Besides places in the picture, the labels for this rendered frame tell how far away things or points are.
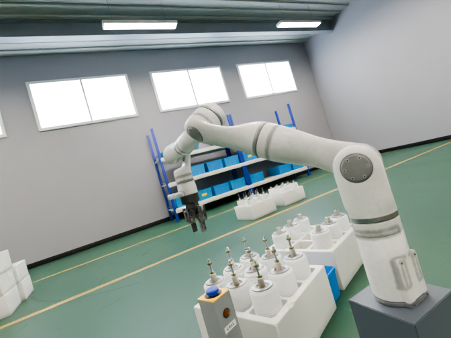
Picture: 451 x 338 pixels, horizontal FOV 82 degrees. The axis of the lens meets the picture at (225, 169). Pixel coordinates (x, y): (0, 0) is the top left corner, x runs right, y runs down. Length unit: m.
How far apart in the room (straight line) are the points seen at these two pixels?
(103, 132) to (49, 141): 0.98
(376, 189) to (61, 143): 5.85
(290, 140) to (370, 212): 0.22
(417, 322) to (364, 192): 0.24
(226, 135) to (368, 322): 0.52
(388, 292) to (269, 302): 0.40
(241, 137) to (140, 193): 5.33
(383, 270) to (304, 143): 0.31
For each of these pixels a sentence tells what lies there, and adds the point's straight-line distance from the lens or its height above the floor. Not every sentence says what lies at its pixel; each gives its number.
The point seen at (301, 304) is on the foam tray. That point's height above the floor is 0.15.
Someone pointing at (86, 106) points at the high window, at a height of 2.80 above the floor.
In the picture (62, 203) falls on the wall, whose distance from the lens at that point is 5.93.
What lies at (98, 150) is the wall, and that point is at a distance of 6.00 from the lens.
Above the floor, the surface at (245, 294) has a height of 0.22.
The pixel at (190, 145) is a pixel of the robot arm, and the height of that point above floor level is 0.77.
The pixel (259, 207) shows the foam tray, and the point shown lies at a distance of 3.32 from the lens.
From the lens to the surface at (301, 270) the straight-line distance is 1.11.
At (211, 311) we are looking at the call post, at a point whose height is 0.28.
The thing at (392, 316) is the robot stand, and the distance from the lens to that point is 0.65.
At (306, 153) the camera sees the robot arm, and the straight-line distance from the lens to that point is 0.64.
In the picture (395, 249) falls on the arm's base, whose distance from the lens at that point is 0.62.
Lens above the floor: 0.65
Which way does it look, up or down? 1 degrees up
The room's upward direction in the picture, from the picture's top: 16 degrees counter-clockwise
